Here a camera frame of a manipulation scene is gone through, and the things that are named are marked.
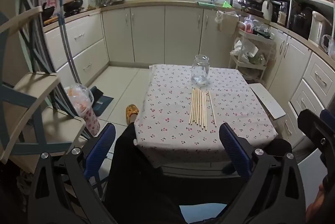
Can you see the person's right hand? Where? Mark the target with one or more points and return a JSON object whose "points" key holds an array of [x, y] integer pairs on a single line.
{"points": [[320, 211]]}

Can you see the white plastic bag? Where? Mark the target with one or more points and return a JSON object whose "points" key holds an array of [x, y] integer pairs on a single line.
{"points": [[243, 51]]}

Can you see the yellow slipper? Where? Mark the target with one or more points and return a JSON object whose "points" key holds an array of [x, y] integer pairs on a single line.
{"points": [[131, 112]]}

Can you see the white trolley cart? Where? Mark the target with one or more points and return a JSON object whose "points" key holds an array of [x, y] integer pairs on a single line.
{"points": [[251, 66]]}

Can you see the group of wooden chopsticks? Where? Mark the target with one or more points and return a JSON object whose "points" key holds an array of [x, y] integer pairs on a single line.
{"points": [[200, 108]]}

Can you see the oil bottle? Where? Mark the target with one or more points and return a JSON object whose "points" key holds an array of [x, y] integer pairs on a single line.
{"points": [[282, 15]]}

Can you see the black rice cooker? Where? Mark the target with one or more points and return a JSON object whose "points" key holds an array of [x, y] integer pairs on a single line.
{"points": [[301, 25]]}

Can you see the beige folding shelf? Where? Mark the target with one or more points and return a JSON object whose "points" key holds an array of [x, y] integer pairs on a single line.
{"points": [[31, 87]]}

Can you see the white stool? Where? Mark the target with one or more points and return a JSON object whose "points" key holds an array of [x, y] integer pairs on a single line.
{"points": [[267, 101]]}

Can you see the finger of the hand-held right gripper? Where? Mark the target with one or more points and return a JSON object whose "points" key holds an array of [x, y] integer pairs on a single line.
{"points": [[314, 129], [328, 118]]}

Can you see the green plastic scoop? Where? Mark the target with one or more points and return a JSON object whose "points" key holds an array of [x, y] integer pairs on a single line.
{"points": [[227, 5]]}

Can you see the clear glass jar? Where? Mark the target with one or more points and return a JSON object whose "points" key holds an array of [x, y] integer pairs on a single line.
{"points": [[200, 74]]}

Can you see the white jug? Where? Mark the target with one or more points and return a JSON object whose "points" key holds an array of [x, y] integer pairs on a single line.
{"points": [[267, 11]]}

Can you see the white counter shelf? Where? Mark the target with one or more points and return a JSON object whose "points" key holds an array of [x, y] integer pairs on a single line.
{"points": [[322, 1]]}

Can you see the lower kitchen cabinets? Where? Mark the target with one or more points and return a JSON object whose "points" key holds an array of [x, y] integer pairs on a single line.
{"points": [[149, 35]]}

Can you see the hanging plastic bag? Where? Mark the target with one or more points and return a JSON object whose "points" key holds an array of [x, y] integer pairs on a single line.
{"points": [[222, 21]]}

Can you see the floral trash bin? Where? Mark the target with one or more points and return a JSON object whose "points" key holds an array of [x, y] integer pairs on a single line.
{"points": [[86, 114]]}

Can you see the cherry print tablecloth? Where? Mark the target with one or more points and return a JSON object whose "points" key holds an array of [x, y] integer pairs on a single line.
{"points": [[170, 114]]}

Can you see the black wok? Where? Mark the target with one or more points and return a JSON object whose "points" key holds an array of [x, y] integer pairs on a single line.
{"points": [[73, 5], [48, 11]]}

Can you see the person's black trouser leg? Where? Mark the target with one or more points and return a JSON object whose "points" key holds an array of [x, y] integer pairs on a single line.
{"points": [[136, 182]]}

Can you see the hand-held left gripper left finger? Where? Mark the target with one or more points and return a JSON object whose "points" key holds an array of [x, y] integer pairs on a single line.
{"points": [[102, 145]]}

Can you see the dark blue dustpan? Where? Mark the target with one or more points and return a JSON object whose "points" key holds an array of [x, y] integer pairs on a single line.
{"points": [[103, 103]]}

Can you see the light blue cloth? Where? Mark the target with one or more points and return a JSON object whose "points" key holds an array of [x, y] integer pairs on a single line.
{"points": [[204, 213]]}

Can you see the clear plastic bag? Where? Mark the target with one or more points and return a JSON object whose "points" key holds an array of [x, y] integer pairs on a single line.
{"points": [[251, 26]]}

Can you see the white electric thermo pot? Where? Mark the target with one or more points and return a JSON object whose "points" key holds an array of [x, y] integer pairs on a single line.
{"points": [[318, 27]]}

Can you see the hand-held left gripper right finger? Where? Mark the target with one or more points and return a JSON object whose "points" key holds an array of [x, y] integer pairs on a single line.
{"points": [[235, 150]]}

